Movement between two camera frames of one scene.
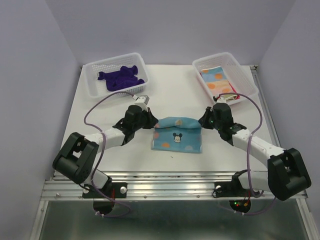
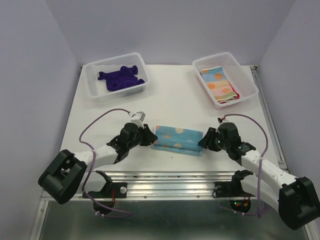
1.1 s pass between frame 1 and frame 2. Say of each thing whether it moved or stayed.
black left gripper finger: moved
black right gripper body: moved
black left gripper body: moved
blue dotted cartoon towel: moved
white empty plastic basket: stayed
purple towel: stayed
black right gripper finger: moved
